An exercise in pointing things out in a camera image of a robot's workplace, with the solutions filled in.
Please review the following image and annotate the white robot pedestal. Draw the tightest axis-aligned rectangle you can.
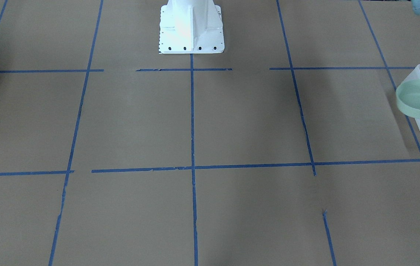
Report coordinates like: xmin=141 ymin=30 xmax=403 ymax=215
xmin=158 ymin=0 xmax=225 ymax=54

